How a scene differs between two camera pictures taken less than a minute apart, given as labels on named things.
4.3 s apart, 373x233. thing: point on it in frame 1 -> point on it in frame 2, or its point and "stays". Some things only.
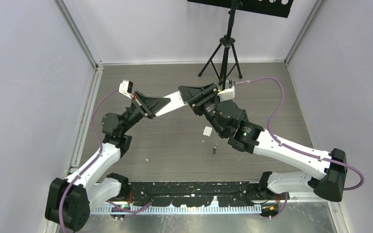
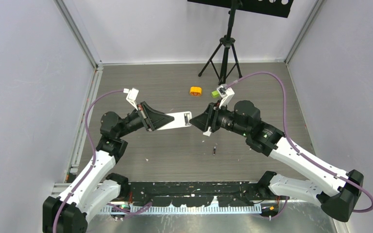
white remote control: (177, 101) -> (181, 119)
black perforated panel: (278, 8) stays
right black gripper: (196, 96) -> (203, 121)
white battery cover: (207, 131) stays
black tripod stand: (225, 58) stays
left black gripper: (148, 106) -> (154, 119)
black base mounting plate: (194, 194) stays
